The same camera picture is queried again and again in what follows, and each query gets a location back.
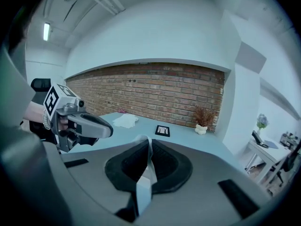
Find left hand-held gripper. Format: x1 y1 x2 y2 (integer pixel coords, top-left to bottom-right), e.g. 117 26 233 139
43 83 114 153

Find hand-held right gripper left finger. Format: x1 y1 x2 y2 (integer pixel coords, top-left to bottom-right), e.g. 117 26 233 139
60 137 151 226

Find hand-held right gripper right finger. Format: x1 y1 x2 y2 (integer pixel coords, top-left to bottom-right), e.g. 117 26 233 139
141 137 275 226

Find white cloth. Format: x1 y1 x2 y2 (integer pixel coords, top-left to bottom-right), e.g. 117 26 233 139
112 113 139 129

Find white strip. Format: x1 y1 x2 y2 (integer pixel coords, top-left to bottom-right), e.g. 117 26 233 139
135 134 158 218

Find person's left forearm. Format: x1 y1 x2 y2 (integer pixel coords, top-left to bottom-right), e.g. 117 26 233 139
23 101 45 123

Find person's left hand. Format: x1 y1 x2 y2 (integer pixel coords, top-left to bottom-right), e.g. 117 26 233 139
59 115 77 131

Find dried plant in white pot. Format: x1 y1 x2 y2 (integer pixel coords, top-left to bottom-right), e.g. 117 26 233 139
192 105 217 135

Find white desk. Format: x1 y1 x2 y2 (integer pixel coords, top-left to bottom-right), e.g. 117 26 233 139
244 139 294 186

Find person's grey clothing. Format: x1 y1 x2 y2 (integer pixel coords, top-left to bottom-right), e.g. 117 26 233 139
0 45 37 129

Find black office chair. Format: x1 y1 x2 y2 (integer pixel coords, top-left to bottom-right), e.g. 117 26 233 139
268 145 301 188

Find flowers in vase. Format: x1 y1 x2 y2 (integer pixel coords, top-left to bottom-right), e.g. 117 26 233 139
255 113 269 136

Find ceiling light tube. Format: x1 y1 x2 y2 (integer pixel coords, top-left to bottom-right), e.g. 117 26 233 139
43 22 51 42

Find white bead bracelet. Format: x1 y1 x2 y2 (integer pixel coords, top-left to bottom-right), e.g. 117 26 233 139
41 109 51 130

